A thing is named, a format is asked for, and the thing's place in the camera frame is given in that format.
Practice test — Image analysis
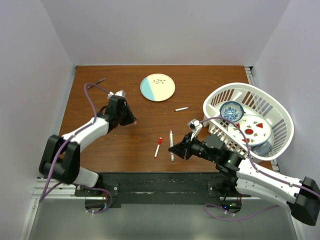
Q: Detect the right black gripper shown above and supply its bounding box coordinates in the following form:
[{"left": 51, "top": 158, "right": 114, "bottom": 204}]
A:
[{"left": 168, "top": 132, "right": 218, "bottom": 163}]

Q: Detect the white pen green tip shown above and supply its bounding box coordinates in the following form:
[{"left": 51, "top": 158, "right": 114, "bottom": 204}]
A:
[{"left": 169, "top": 130, "right": 175, "bottom": 162}]

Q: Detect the white pen red tip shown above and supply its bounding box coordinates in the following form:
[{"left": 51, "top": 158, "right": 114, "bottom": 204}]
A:
[{"left": 154, "top": 137, "right": 163, "bottom": 159}]

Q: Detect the white pen black tip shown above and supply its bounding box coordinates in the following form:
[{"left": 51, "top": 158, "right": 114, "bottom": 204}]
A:
[{"left": 174, "top": 107, "right": 189, "bottom": 112}]

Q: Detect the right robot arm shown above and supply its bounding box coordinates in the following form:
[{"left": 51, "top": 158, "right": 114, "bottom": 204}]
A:
[{"left": 168, "top": 133, "right": 320, "bottom": 226}]

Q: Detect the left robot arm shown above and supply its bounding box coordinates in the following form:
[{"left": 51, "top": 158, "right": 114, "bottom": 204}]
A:
[{"left": 39, "top": 95, "right": 137, "bottom": 196}]

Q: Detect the cream and teal plate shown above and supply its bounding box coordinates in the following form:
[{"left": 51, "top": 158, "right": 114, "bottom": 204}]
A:
[{"left": 140, "top": 73, "right": 176, "bottom": 102}]

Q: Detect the blue patterned bowl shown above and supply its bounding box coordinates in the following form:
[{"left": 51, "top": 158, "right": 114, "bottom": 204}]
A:
[{"left": 219, "top": 101, "right": 245, "bottom": 122}]

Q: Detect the watermelon pattern plate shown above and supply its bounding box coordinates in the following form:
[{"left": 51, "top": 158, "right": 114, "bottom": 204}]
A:
[{"left": 227, "top": 114, "right": 273, "bottom": 147}]

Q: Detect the grey cup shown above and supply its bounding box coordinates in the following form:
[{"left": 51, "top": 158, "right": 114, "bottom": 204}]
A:
[{"left": 251, "top": 141, "right": 273, "bottom": 157}]

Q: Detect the white plastic dish basket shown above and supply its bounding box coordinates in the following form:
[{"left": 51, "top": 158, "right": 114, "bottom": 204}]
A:
[{"left": 202, "top": 82, "right": 294, "bottom": 163}]

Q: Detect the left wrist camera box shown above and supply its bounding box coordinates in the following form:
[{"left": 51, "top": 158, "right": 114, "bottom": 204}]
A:
[{"left": 114, "top": 90, "right": 126, "bottom": 98}]

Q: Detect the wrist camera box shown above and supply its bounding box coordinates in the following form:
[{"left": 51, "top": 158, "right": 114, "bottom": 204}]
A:
[
  {"left": 114, "top": 90, "right": 126, "bottom": 98},
  {"left": 188, "top": 118, "right": 203, "bottom": 140}
]

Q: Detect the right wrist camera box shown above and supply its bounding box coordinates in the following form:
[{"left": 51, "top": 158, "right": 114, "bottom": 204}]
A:
[{"left": 188, "top": 118, "right": 203, "bottom": 140}]

